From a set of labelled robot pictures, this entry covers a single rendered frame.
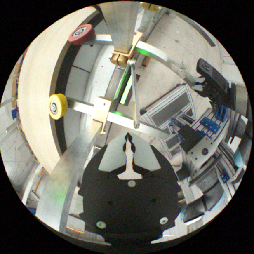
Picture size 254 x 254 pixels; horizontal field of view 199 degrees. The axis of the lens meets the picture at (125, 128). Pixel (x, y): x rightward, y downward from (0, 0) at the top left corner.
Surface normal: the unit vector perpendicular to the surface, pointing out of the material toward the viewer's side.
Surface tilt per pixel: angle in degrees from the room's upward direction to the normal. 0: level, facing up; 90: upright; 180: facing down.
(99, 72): 0
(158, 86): 0
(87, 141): 90
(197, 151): 90
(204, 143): 90
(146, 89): 0
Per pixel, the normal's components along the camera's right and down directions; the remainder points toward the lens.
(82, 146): 0.36, -0.83
